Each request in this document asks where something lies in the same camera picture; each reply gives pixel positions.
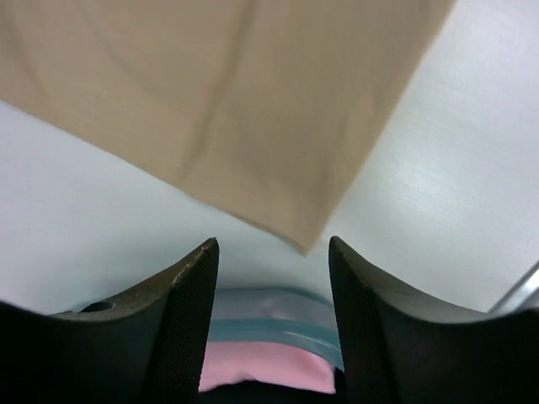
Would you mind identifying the pink rolled t shirt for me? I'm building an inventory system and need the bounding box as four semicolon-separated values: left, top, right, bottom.
199;342;336;394

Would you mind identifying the aluminium front rail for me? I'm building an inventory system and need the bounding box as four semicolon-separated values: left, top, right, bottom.
489;263;539;316

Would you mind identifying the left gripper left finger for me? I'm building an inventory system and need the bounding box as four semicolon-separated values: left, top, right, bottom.
1;238;219;403

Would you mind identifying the black rolled t shirt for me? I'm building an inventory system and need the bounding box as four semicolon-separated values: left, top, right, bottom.
197;380;347;404

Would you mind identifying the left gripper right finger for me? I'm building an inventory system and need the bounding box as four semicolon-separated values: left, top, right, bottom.
328;237;538;403

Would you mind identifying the beige t shirt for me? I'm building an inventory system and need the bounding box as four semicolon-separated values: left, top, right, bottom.
1;1;454;253

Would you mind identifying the teal plastic basket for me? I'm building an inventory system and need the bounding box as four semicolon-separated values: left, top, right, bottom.
208;288;344;370

